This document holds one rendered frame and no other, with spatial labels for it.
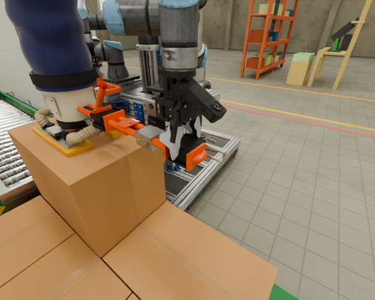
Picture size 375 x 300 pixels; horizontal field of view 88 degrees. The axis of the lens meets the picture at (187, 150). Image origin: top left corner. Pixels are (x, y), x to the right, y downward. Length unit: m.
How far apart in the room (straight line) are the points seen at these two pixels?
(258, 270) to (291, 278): 0.70
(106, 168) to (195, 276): 0.53
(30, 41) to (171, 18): 0.56
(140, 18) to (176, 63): 0.15
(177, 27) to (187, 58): 0.06
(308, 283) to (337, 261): 0.30
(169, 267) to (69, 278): 0.38
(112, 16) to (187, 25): 0.20
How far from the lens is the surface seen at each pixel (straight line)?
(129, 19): 0.54
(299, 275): 1.65
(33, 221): 1.26
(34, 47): 0.86
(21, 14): 0.86
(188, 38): 0.42
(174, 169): 1.82
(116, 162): 0.75
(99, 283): 0.94
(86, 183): 0.72
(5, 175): 1.73
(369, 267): 1.93
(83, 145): 0.85
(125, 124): 0.66
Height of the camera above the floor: 1.35
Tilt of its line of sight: 32 degrees down
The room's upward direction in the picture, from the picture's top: straight up
